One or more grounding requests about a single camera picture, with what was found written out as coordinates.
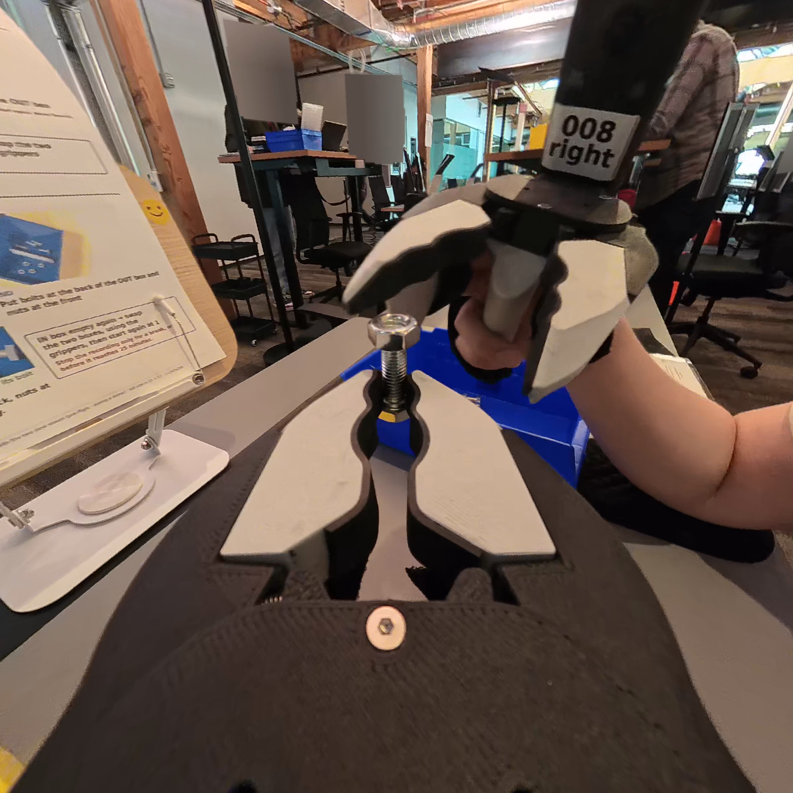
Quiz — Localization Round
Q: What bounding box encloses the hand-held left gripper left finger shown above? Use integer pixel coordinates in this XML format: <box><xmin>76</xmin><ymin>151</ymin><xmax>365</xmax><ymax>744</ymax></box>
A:
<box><xmin>220</xmin><ymin>369</ymin><xmax>377</xmax><ymax>556</ymax></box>

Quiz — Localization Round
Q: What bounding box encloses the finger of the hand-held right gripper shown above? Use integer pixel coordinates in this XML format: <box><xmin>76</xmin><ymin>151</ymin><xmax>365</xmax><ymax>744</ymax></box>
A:
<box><xmin>342</xmin><ymin>183</ymin><xmax>494</xmax><ymax>314</ymax></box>
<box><xmin>525</xmin><ymin>240</ymin><xmax>633</xmax><ymax>404</ymax></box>

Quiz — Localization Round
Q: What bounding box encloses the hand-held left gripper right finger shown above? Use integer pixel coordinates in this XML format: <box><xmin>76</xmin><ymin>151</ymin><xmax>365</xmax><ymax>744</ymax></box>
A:
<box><xmin>407</xmin><ymin>370</ymin><xmax>557</xmax><ymax>557</ymax></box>

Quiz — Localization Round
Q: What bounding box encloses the blue plastic bin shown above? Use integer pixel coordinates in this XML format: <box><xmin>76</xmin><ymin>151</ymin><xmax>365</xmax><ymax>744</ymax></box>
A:
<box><xmin>340</xmin><ymin>327</ymin><xmax>591</xmax><ymax>490</ymax></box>

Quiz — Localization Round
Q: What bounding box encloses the steel hex bolt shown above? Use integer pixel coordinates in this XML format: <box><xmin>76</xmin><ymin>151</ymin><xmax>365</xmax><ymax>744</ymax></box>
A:
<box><xmin>367</xmin><ymin>313</ymin><xmax>421</xmax><ymax>413</ymax></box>

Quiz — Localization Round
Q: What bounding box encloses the person's right forearm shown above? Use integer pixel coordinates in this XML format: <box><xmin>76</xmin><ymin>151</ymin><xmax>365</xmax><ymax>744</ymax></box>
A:
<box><xmin>567</xmin><ymin>319</ymin><xmax>793</xmax><ymax>532</ymax></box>

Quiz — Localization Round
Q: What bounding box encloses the person's right hand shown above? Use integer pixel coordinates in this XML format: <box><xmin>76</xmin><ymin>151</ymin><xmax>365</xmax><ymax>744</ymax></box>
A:
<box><xmin>452</xmin><ymin>253</ymin><xmax>540</xmax><ymax>373</ymax></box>

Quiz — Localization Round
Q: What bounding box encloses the black office chair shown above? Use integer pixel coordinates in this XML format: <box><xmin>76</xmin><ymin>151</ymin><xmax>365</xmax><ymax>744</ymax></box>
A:
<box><xmin>670</xmin><ymin>220</ymin><xmax>793</xmax><ymax>380</ymax></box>
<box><xmin>295</xmin><ymin>175</ymin><xmax>374</xmax><ymax>306</ymax></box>

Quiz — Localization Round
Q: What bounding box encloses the white stand base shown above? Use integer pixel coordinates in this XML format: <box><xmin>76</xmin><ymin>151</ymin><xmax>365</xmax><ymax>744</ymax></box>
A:
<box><xmin>0</xmin><ymin>427</ymin><xmax>231</xmax><ymax>614</ymax></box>

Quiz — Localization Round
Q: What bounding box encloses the wooden top standing desk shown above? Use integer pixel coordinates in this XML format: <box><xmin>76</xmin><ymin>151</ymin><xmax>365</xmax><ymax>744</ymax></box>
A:
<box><xmin>217</xmin><ymin>149</ymin><xmax>375</xmax><ymax>368</ymax></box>

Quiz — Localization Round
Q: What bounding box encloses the blue storage crate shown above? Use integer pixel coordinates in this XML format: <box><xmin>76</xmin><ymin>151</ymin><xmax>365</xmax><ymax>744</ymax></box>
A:
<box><xmin>266</xmin><ymin>128</ymin><xmax>323</xmax><ymax>153</ymax></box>

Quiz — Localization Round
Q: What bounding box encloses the black mat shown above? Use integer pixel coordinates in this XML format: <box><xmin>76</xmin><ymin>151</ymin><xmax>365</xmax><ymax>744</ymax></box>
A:
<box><xmin>577</xmin><ymin>434</ymin><xmax>776</xmax><ymax>563</ymax></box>

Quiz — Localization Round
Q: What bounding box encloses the black utility cart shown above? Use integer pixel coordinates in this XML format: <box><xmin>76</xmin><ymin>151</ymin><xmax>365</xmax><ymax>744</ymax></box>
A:
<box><xmin>191</xmin><ymin>233</ymin><xmax>278</xmax><ymax>348</ymax></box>

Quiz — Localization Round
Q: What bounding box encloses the instruction sheet on wooden board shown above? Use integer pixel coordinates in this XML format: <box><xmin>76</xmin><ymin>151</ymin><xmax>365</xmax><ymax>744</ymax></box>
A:
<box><xmin>0</xmin><ymin>164</ymin><xmax>239</xmax><ymax>490</ymax></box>

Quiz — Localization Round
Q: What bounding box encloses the printed instruction sheet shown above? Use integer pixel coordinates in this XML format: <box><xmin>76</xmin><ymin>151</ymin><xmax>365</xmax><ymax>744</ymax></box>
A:
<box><xmin>0</xmin><ymin>9</ymin><xmax>227</xmax><ymax>462</ymax></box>

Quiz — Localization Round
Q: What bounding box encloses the silver ventilation duct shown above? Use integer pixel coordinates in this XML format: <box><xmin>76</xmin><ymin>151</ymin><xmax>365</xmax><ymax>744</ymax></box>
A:
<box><xmin>291</xmin><ymin>0</ymin><xmax>558</xmax><ymax>49</ymax></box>

